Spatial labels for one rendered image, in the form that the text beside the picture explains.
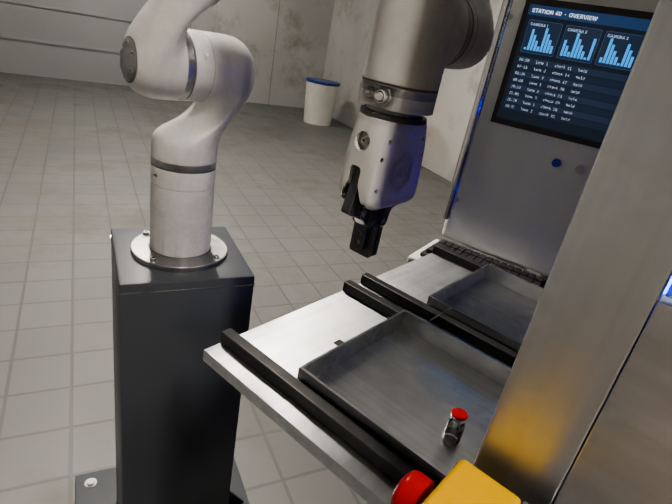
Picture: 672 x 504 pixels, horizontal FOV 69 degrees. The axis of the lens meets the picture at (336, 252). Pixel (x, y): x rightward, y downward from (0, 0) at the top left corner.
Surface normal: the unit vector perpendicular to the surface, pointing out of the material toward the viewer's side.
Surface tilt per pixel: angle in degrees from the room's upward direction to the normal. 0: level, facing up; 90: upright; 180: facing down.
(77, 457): 0
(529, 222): 90
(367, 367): 0
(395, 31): 91
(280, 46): 90
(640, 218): 90
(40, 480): 0
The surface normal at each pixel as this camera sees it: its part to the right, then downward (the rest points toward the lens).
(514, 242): -0.55, 0.26
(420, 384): 0.17, -0.90
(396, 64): -0.32, 0.35
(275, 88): 0.42, 0.44
